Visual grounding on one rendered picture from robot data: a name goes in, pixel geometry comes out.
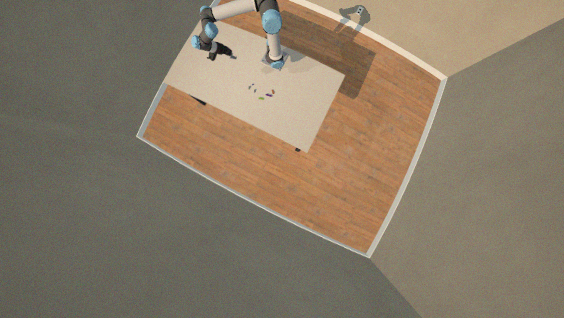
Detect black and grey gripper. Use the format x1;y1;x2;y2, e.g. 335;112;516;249
207;40;236;61

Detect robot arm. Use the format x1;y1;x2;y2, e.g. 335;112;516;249
191;0;284;69

